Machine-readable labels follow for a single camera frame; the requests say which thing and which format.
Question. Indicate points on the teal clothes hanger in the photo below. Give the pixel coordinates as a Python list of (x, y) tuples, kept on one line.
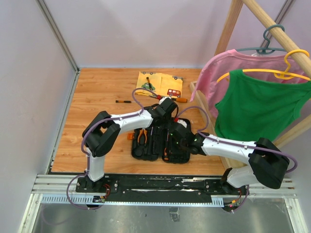
[(265, 49)]

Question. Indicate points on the black handled screwdriver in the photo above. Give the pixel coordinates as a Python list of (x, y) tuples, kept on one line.
[(166, 149)]

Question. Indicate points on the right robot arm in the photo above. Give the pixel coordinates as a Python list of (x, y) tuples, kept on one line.
[(264, 163)]

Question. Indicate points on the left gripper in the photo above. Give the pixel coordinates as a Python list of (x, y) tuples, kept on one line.
[(170, 117)]

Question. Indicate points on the small screwdriver on cloth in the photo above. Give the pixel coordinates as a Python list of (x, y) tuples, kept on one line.
[(149, 84)]

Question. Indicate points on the yellow clothes hanger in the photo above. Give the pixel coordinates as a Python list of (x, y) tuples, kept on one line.
[(232, 60)]

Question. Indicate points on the small black precision screwdriver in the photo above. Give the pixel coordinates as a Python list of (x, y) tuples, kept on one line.
[(125, 101)]

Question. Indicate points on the green tank top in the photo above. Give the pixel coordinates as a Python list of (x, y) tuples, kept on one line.
[(252, 108)]

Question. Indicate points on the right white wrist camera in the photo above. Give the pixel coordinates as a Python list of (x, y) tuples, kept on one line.
[(182, 123)]

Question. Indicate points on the black plastic tool case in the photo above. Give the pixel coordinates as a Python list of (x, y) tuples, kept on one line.
[(154, 148)]

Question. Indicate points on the yellow car print cloth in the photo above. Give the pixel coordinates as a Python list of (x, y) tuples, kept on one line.
[(163, 84)]

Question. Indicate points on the wooden clothes rack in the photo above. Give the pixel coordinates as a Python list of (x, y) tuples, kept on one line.
[(242, 29)]

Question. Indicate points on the pink t-shirt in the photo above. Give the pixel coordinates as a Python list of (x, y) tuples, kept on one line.
[(214, 92)]

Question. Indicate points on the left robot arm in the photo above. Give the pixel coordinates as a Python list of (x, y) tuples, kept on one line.
[(100, 135)]

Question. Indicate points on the orange needle nose pliers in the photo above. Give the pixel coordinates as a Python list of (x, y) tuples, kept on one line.
[(142, 137)]

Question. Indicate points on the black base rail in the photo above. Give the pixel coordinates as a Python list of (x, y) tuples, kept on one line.
[(151, 190)]

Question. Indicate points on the orange handled screwdriver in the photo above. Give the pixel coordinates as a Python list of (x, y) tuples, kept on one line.
[(180, 100)]

